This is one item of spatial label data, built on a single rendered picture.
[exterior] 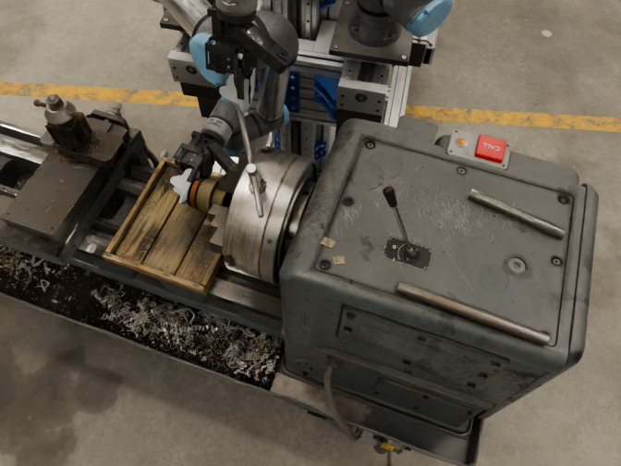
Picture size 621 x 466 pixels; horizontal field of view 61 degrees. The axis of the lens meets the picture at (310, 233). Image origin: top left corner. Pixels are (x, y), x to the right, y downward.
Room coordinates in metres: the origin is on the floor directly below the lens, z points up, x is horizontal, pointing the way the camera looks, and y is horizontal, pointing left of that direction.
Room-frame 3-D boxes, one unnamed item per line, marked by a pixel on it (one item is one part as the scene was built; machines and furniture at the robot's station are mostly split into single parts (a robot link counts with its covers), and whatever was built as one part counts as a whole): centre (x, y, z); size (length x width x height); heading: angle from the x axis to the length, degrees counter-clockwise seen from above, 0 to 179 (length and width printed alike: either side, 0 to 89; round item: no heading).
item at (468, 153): (0.75, -0.37, 1.23); 0.13 x 0.08 x 0.05; 72
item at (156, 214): (0.75, 0.36, 0.89); 0.36 x 0.30 x 0.04; 162
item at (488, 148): (0.75, -0.39, 1.26); 0.06 x 0.06 x 0.02; 72
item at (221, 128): (0.92, 0.26, 1.08); 0.08 x 0.05 x 0.08; 72
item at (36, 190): (0.88, 0.69, 0.95); 0.43 x 0.17 x 0.05; 162
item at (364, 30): (1.25, -0.17, 1.21); 0.15 x 0.15 x 0.10
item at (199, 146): (0.84, 0.29, 1.08); 0.12 x 0.09 x 0.08; 162
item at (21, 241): (0.88, 0.74, 0.90); 0.47 x 0.30 x 0.06; 162
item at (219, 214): (0.61, 0.20, 1.09); 0.12 x 0.11 x 0.05; 162
